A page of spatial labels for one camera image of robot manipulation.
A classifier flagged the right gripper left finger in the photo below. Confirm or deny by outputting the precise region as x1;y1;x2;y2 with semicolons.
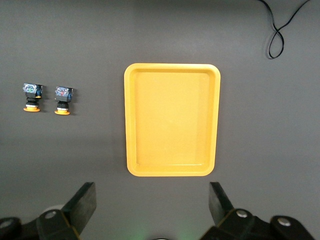
0;181;97;240

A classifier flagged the thin black loose cable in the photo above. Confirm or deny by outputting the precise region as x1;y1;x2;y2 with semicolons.
257;0;313;60

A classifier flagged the dark grey table mat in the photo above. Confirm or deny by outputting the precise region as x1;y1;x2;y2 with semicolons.
0;0;320;240

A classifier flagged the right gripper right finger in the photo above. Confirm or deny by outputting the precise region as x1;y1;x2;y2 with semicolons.
201;181;316;240

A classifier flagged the yellow plastic tray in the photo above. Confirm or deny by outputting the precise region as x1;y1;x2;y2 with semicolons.
124;62;222;178

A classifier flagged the yellow push button switch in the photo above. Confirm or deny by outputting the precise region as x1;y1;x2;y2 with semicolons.
22;82;44;114
54;86;74;116

